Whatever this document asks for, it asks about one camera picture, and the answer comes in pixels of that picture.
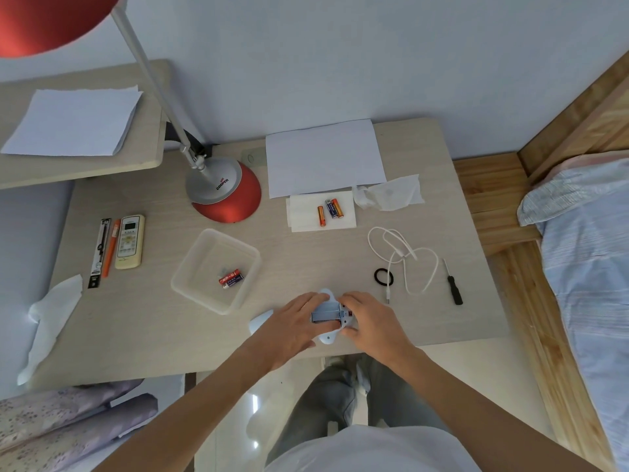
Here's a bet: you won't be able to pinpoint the person's left hand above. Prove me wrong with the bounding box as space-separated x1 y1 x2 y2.
248 291 345 373

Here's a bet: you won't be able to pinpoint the person's right hand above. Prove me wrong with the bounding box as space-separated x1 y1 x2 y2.
337 290 419 369

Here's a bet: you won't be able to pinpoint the blue battery cover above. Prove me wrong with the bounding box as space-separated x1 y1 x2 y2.
248 309 275 336

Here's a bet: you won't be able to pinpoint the light blue toy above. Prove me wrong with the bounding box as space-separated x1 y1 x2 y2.
310 288 358 345

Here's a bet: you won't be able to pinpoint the black handle screwdriver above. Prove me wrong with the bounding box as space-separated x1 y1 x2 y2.
441 258 465 306

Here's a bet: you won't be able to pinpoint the person's right forearm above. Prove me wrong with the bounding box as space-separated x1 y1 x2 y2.
388 346 605 472

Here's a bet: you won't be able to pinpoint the person's left forearm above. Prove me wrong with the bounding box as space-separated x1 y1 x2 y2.
93 338 282 472

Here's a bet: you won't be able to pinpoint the person's grey trousers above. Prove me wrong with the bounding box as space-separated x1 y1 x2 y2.
265 356 443 465

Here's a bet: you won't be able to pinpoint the person's white shirt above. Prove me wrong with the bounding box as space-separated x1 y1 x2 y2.
263 426 482 472

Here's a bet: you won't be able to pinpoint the clear plastic container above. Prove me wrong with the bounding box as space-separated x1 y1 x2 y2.
170 228 262 316

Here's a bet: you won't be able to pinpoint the flat white napkin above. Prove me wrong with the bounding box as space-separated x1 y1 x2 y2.
286 191 358 233

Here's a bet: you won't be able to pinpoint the crumpled white tissue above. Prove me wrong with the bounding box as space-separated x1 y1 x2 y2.
353 174 426 212

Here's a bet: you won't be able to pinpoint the red desk lamp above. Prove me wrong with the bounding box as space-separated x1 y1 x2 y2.
0 0 263 224

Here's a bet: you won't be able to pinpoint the white paper sheet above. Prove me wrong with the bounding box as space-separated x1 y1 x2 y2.
265 118 388 200

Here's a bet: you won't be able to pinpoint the cream remote control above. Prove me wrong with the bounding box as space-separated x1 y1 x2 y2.
114 214 146 271

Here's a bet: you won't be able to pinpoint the orange pen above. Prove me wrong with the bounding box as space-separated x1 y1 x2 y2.
100 218 122 279

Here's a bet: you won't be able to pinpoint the black pen package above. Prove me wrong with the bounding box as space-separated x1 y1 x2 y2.
87 217 113 290

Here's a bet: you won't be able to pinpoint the light blue striped bedsheet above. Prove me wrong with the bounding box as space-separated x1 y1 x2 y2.
538 210 629 472

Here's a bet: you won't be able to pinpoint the beige desk shelf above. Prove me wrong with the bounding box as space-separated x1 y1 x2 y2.
0 59 172 191

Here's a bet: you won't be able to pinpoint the blue striped pillow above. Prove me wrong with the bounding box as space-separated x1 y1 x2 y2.
516 164 629 227

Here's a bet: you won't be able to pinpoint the long white tissue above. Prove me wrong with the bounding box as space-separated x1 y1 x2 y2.
17 273 83 387

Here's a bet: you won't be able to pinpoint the purple floral quilt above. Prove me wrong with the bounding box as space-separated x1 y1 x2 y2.
0 379 159 472

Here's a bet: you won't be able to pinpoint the pink pillow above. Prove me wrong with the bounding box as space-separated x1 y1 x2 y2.
555 149 629 175

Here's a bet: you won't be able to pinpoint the white paper stack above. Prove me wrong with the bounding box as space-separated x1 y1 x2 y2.
1 85 144 157

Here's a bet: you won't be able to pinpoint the white cable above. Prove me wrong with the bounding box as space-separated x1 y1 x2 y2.
367 226 440 304

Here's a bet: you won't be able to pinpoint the wooden bed frame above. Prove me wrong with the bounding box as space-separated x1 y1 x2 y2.
451 49 629 472

